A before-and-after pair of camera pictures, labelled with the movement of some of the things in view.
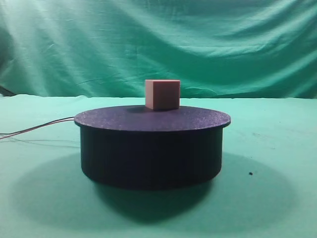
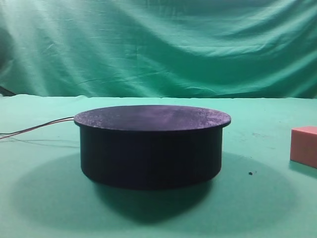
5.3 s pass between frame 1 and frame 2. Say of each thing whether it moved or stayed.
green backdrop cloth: stayed
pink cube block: moved
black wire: stayed
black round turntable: stayed
